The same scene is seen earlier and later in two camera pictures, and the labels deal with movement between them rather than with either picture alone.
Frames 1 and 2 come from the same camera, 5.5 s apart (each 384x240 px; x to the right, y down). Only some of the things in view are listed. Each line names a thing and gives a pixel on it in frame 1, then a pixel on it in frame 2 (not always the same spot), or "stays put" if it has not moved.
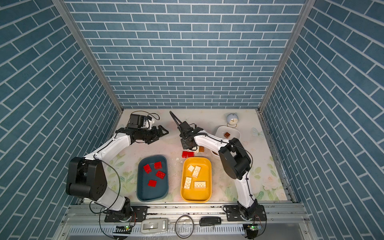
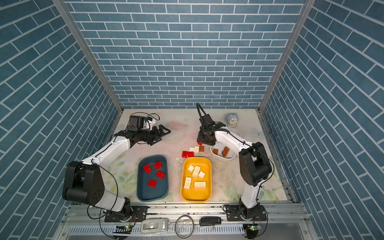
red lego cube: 157,165 stays put
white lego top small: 191,168 stays put
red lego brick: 152,183 stays put
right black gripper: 183,143 → 200,138
